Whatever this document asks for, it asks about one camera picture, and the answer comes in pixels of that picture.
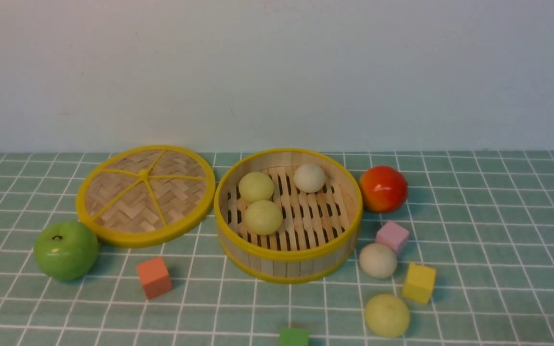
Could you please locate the yellow-green bun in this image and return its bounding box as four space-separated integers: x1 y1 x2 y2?
238 172 274 202
364 294 411 339
243 200 283 235

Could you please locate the white bun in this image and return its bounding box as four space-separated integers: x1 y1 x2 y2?
358 243 398 280
294 163 326 194

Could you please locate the bamboo steamer tray yellow rim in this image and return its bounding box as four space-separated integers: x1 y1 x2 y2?
214 148 364 284

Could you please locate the woven bamboo steamer lid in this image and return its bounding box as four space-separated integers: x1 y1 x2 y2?
75 145 217 248

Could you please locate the red orange tomato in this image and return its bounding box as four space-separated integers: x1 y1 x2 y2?
359 166 408 214

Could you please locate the pink cube block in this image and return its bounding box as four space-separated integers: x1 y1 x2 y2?
375 221 410 255

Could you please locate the orange cube block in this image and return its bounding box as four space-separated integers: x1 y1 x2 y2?
136 257 172 300

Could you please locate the green cube block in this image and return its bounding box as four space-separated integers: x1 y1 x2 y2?
279 328 310 346

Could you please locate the yellow cube block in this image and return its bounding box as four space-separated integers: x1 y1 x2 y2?
402 262 437 304

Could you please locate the green apple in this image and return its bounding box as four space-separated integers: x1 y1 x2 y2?
33 221 100 281

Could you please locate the green checkered tablecloth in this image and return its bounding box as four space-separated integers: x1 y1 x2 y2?
0 151 554 346

